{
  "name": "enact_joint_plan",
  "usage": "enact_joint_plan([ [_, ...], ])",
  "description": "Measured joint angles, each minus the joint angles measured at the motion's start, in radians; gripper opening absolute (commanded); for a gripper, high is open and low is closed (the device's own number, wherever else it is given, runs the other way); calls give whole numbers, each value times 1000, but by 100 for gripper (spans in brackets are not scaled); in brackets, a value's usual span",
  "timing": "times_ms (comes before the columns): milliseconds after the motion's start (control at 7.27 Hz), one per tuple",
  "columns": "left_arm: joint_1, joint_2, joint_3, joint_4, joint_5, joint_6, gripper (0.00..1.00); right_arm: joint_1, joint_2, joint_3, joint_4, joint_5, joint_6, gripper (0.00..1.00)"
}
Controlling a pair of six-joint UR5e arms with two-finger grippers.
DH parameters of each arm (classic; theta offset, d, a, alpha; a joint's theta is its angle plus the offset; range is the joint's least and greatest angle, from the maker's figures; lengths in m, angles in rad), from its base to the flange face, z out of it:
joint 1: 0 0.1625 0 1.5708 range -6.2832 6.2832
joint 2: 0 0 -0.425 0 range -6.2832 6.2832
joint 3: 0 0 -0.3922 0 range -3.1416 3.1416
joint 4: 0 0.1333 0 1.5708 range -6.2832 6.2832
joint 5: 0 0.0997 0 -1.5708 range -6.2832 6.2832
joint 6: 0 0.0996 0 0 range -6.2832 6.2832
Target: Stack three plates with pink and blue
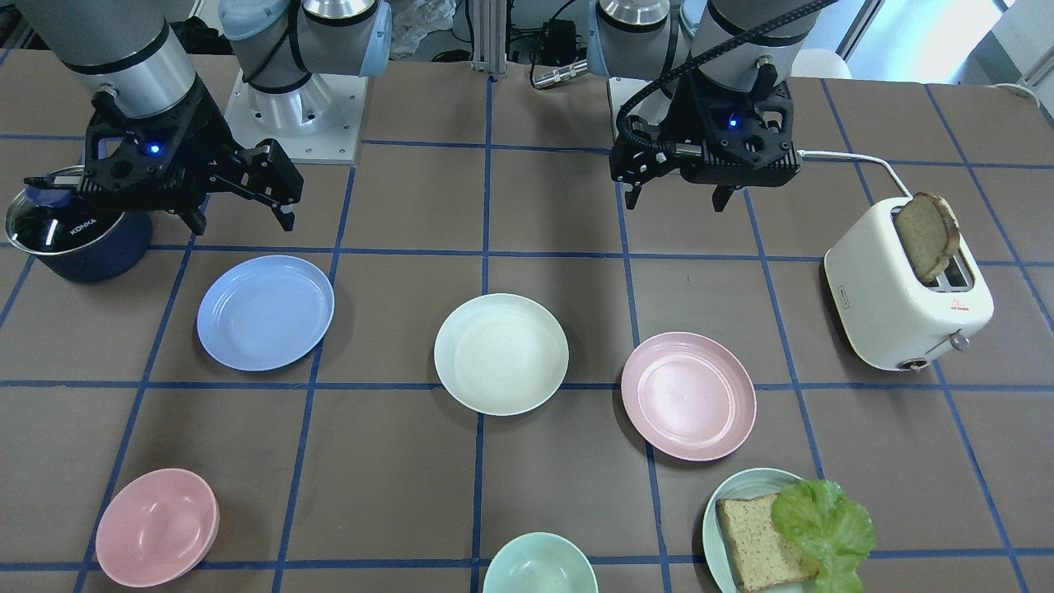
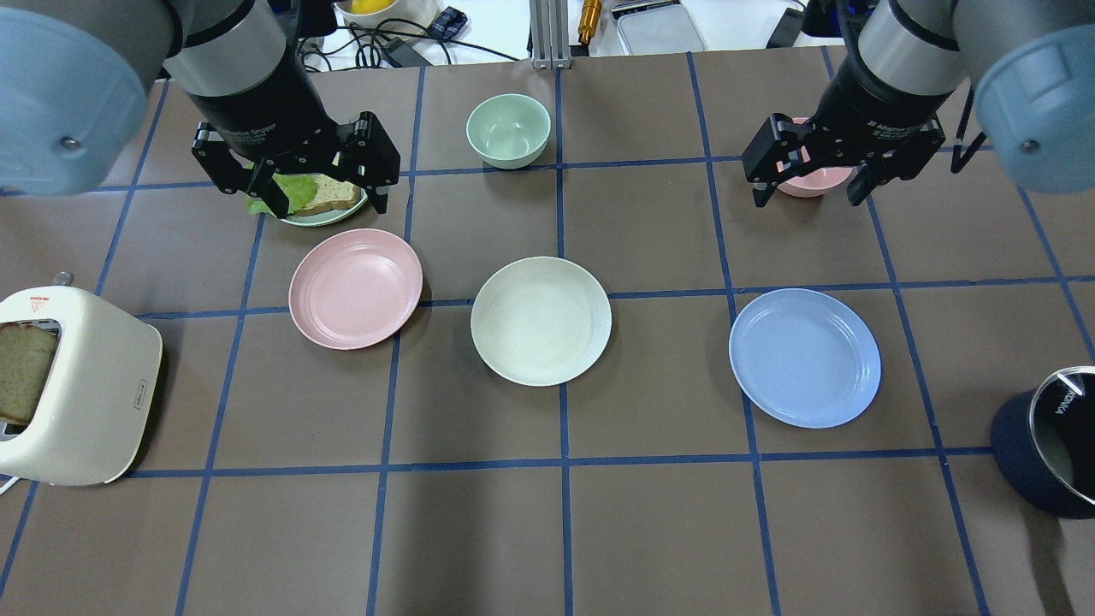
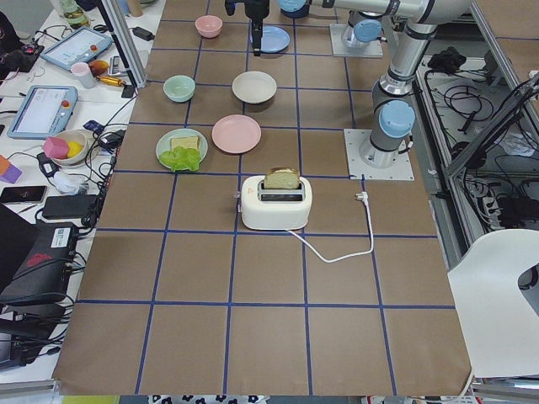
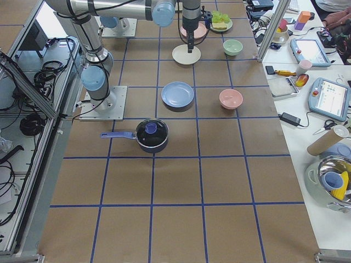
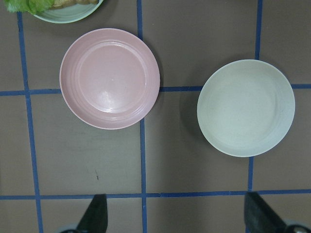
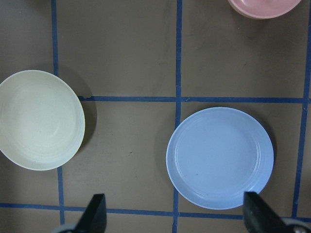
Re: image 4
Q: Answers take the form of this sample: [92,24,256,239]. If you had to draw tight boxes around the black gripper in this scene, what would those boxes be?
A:
[182,7,213,54]

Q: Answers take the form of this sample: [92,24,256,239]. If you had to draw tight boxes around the pink plate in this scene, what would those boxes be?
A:
[180,22,207,39]

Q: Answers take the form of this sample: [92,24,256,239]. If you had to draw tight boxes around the white plate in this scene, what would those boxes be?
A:
[172,44,201,65]

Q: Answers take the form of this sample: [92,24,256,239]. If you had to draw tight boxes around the blue plate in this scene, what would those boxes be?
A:
[161,82,194,108]

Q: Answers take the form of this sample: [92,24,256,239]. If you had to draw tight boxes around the green plate with food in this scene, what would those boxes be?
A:
[211,10,233,32]

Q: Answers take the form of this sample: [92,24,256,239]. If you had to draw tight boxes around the green bowl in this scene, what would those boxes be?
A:
[223,39,243,56]

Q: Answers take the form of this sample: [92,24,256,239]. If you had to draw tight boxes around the pink bowl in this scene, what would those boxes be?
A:
[219,89,244,110]

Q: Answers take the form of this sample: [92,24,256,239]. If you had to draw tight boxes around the black smartphone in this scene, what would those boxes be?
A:
[265,65,275,75]

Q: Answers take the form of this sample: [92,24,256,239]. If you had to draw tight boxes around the white bowl with toys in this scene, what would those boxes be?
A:
[272,19,289,44]

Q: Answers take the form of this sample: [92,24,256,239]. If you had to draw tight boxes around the kitchen scale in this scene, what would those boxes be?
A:
[268,77,299,100]

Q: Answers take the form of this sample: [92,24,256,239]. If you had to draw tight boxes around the blue pot with lid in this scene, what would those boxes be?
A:
[100,118,169,153]

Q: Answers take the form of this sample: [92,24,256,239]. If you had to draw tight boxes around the purple orange toy blocks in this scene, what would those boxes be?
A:
[293,11,315,31]

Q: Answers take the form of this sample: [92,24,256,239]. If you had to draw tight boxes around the toy mango fruit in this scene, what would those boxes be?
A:
[295,73,309,88]

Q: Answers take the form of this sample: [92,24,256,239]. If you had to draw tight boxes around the upper teach pendant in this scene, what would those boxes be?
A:
[290,38,331,67]

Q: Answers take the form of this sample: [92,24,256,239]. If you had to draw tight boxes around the teach pendant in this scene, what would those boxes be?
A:
[308,78,350,122]
[290,38,331,67]

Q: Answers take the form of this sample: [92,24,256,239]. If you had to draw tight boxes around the black power adapter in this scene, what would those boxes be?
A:
[278,112,301,127]

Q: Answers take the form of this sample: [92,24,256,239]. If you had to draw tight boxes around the lower teach pendant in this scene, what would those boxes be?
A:
[308,78,350,122]

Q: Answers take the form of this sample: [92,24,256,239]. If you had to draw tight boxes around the black control box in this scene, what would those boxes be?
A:
[19,19,48,58]

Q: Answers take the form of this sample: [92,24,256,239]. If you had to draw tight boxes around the scissors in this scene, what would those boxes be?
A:
[313,119,338,135]

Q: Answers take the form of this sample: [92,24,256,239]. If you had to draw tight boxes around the cardboard tube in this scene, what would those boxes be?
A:
[307,125,349,156]

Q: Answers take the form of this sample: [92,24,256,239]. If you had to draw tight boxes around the steel mixing bowl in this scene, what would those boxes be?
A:
[318,156,350,213]

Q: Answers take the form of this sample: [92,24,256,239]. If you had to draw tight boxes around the blue cup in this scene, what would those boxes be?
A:
[324,171,343,191]

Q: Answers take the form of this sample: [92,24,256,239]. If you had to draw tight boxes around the yellow toy corn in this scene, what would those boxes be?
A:
[330,171,349,201]

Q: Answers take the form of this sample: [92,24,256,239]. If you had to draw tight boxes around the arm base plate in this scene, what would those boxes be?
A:
[79,85,128,121]
[100,17,137,38]

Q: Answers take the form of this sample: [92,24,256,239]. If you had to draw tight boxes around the aluminium frame post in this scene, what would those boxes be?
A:
[256,0,290,62]

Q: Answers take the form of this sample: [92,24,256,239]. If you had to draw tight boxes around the coiled black cables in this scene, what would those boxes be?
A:
[33,60,65,95]

